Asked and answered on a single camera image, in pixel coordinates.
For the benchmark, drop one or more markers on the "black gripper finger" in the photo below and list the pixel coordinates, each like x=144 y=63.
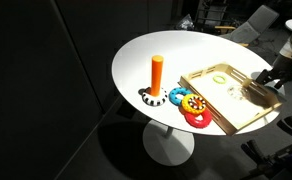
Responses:
x=280 y=83
x=264 y=77

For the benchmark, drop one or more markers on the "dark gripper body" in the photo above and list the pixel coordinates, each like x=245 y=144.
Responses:
x=284 y=68

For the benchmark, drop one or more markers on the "wooden tray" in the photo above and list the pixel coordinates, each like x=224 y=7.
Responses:
x=231 y=96

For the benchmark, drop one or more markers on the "grey chair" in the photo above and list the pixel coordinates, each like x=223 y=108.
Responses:
x=252 y=25

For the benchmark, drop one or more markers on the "orange stacking peg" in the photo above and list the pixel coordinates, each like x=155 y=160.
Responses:
x=156 y=75

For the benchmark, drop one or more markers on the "white table pedestal base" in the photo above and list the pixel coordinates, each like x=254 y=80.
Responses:
x=168 y=143

